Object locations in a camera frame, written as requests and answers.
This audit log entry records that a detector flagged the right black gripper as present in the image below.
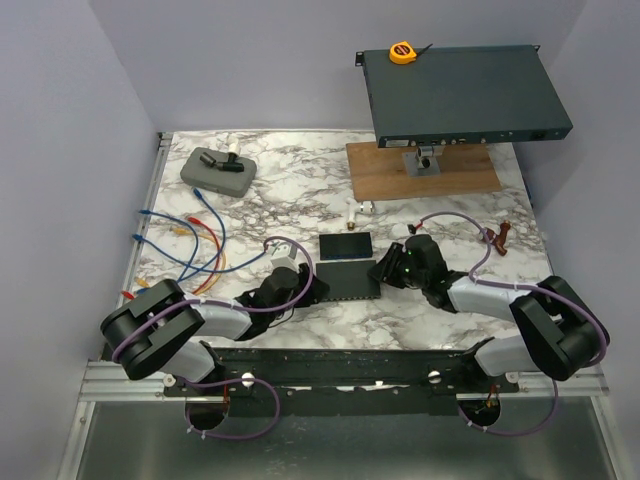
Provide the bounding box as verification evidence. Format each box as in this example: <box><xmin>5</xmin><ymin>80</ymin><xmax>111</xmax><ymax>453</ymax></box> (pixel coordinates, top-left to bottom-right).
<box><xmin>368</xmin><ymin>243</ymin><xmax>427</xmax><ymax>290</ymax></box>

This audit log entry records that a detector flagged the black TP-Link network switch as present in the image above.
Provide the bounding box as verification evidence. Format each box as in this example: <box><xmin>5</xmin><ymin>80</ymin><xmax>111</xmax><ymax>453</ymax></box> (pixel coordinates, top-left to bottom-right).
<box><xmin>316</xmin><ymin>260</ymin><xmax>381</xmax><ymax>302</ymax></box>

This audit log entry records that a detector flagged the red-brown handle tool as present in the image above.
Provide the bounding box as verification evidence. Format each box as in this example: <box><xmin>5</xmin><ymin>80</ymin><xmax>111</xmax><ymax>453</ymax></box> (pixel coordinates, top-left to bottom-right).
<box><xmin>484</xmin><ymin>220</ymin><xmax>511</xmax><ymax>256</ymax></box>

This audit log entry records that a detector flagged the yellow ethernet cable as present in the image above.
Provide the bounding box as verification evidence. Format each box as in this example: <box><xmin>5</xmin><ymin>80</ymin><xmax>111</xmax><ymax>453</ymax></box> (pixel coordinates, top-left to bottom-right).
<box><xmin>134</xmin><ymin>227</ymin><xmax>227</xmax><ymax>296</ymax></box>

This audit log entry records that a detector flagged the red ethernet cable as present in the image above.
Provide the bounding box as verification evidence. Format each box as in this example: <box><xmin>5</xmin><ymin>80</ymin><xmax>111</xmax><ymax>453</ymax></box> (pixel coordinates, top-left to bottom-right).
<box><xmin>122</xmin><ymin>216</ymin><xmax>224</xmax><ymax>301</ymax></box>

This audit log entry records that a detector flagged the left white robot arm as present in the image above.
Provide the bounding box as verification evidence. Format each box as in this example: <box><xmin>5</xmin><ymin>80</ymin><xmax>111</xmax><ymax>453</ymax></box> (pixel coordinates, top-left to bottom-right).
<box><xmin>100</xmin><ymin>264</ymin><xmax>330</xmax><ymax>395</ymax></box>

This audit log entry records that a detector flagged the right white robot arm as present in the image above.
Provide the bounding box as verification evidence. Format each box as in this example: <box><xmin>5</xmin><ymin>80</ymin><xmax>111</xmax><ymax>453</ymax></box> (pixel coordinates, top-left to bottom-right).
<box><xmin>368</xmin><ymin>235</ymin><xmax>610</xmax><ymax>392</ymax></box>

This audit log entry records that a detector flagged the white faucet pipe fitting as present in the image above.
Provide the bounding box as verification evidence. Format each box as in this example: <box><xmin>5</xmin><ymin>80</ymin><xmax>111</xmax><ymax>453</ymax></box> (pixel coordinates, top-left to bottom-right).
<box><xmin>346</xmin><ymin>198</ymin><xmax>375</xmax><ymax>232</ymax></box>

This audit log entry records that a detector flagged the wooden board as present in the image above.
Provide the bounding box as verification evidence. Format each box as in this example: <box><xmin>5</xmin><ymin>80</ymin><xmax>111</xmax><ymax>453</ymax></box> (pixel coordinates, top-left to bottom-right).
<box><xmin>346</xmin><ymin>142</ymin><xmax>502</xmax><ymax>202</ymax></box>

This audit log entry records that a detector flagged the grey metal stand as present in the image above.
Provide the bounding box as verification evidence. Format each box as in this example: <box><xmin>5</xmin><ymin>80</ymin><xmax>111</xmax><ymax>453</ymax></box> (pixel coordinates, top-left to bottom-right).
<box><xmin>402</xmin><ymin>146</ymin><xmax>444</xmax><ymax>177</ymax></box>

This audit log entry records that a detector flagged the black T-shaped fitting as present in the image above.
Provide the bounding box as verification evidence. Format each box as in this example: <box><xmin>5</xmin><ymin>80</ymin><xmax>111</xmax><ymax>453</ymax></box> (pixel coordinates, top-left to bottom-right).
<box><xmin>199</xmin><ymin>151</ymin><xmax>245</xmax><ymax>173</ymax></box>

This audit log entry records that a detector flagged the grey case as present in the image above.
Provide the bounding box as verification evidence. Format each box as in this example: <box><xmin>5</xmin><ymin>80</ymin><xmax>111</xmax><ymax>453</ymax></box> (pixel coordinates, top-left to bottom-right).
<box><xmin>180</xmin><ymin>147</ymin><xmax>257</xmax><ymax>198</ymax></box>

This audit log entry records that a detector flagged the dark green rack unit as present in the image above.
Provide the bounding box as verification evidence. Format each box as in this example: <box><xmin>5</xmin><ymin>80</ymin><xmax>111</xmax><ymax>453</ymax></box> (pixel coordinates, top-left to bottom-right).
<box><xmin>355</xmin><ymin>45</ymin><xmax>573</xmax><ymax>148</ymax></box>

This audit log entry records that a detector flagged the yellow tape measure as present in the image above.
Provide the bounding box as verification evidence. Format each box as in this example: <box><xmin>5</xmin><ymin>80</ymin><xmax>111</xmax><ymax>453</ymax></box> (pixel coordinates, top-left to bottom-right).
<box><xmin>388</xmin><ymin>41</ymin><xmax>433</xmax><ymax>65</ymax></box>

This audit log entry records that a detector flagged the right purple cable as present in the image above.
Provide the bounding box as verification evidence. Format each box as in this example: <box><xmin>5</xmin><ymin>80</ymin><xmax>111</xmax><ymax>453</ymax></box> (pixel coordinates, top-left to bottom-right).
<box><xmin>414</xmin><ymin>211</ymin><xmax>611</xmax><ymax>436</ymax></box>

